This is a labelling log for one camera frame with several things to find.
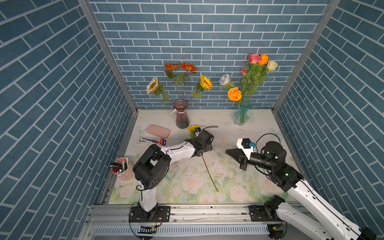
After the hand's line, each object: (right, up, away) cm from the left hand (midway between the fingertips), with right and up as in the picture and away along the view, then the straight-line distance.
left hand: (210, 146), depth 93 cm
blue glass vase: (+23, +19, +12) cm, 32 cm away
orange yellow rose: (+12, +31, -12) cm, 35 cm away
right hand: (+7, +2, -27) cm, 28 cm away
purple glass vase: (-20, +16, +12) cm, 28 cm away
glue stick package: (-42, +3, +6) cm, 42 cm away
